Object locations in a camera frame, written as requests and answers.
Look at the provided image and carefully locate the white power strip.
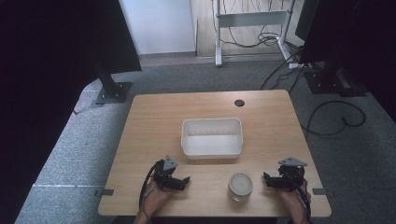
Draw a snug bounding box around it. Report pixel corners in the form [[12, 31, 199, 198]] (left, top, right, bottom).
[[288, 62, 313, 70]]

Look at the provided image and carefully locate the black metal stand with base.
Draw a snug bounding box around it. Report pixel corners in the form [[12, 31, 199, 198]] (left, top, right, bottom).
[[92, 52, 134, 105]]

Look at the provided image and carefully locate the black curtain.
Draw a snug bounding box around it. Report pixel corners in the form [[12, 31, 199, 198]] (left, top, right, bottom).
[[294, 0, 396, 123], [0, 0, 143, 224]]

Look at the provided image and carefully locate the bundle of black cables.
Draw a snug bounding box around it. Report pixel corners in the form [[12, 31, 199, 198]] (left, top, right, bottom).
[[211, 0, 283, 49]]

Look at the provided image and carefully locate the small round cup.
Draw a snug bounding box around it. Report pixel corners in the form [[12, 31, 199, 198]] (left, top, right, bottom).
[[227, 172, 254, 203]]

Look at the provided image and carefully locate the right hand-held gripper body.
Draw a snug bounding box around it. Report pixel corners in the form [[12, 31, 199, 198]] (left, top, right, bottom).
[[276, 157, 308, 191]]

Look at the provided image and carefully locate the black stand base plate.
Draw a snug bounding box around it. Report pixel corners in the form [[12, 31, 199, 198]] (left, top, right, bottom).
[[303, 68, 368, 98]]

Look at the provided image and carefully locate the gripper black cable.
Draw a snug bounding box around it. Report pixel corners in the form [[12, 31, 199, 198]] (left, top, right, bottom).
[[285, 171, 313, 224], [138, 159, 165, 210]]

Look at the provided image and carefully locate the white desk frame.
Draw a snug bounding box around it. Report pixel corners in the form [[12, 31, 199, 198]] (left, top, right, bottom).
[[214, 0, 297, 68]]

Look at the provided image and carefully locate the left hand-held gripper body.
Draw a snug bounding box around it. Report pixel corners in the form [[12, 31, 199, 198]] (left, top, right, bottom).
[[152, 154, 180, 190]]

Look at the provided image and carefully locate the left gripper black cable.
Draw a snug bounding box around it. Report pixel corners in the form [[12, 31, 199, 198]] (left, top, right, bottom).
[[138, 159, 165, 210]]

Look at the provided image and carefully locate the white plastic bin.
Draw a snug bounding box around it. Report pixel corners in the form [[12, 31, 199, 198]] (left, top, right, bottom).
[[180, 117, 244, 161]]

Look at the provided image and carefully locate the looped black floor cable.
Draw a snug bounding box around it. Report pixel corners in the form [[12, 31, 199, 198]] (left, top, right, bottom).
[[300, 99, 367, 137]]

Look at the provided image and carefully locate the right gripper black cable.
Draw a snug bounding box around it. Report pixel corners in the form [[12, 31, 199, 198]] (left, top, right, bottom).
[[285, 171, 313, 224]]

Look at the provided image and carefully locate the black power strip cable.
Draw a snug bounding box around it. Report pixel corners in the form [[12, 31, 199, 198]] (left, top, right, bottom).
[[260, 49, 304, 94]]

